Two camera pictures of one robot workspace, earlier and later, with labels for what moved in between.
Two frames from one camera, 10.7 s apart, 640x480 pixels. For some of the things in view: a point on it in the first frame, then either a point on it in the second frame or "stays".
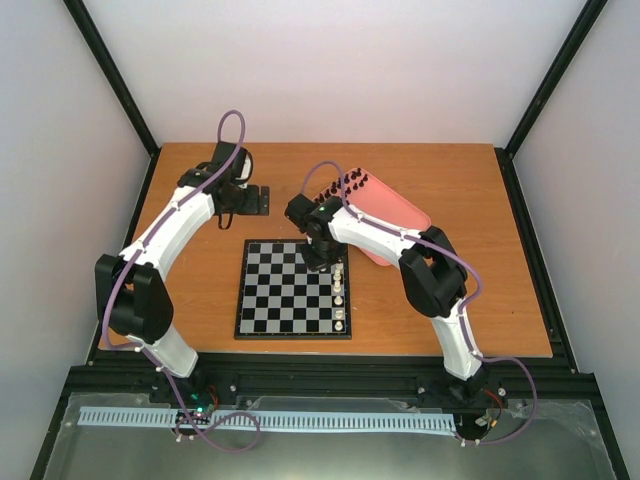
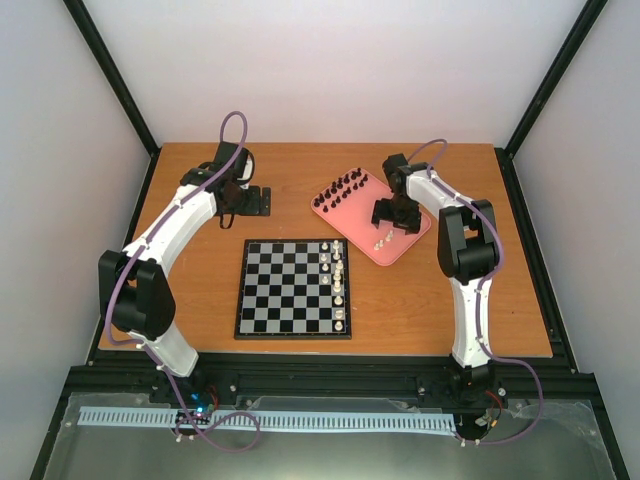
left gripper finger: x=264 y=202 stays
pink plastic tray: x=366 y=195 stays
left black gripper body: x=242 y=205 stays
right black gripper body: x=323 y=255 to x=398 y=212
